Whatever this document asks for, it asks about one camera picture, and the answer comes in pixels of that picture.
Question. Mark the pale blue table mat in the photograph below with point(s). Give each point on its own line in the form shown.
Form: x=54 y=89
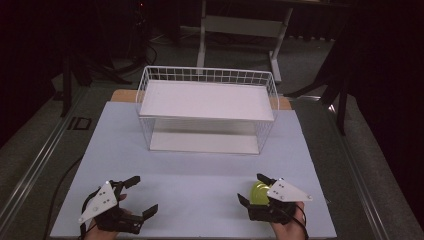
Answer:
x=200 y=186

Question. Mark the black floor plate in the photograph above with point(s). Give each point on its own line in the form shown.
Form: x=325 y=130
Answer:
x=80 y=123

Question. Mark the black stand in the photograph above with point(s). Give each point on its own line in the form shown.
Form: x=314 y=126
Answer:
x=66 y=90
x=341 y=110

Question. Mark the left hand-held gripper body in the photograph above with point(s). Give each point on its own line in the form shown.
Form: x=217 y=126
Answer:
x=100 y=200

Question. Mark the metal floor rail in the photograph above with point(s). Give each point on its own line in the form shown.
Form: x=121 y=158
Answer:
x=360 y=183
x=30 y=170

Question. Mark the white desk frame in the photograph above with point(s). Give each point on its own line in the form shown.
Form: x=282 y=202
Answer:
x=240 y=25

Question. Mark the person's right hand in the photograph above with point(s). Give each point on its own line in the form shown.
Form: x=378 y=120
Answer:
x=290 y=231

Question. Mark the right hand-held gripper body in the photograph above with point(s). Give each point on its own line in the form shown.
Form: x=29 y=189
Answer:
x=288 y=192

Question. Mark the person's left hand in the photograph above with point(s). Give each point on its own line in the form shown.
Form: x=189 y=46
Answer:
x=101 y=235

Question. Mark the yellow-green round object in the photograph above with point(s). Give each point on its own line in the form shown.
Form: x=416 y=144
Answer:
x=258 y=195

